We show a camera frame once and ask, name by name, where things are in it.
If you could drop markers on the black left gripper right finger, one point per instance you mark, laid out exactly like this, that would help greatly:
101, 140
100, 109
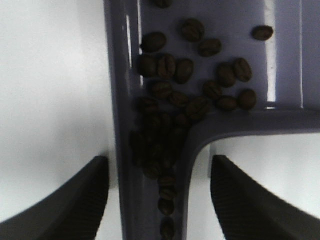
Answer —
247, 211

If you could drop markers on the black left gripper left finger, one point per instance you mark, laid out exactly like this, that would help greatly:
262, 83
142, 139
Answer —
72, 212

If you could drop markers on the pile of coffee beans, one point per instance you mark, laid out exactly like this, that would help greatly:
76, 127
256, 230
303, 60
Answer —
178, 42

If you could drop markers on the purple plastic dustpan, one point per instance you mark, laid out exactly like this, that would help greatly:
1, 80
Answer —
269, 142

